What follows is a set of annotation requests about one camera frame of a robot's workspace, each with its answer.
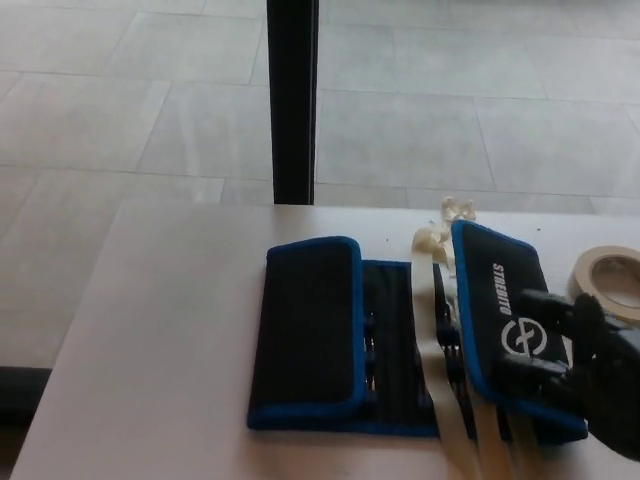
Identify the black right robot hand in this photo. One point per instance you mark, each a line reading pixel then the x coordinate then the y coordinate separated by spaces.
pixel 612 365

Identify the black toolkit pouch blue trim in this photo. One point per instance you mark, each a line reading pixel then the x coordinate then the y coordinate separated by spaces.
pixel 310 325

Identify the beige masking tape roll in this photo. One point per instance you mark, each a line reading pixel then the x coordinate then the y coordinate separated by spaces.
pixel 582 275

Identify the black vertical post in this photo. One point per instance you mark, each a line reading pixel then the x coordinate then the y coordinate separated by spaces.
pixel 294 100

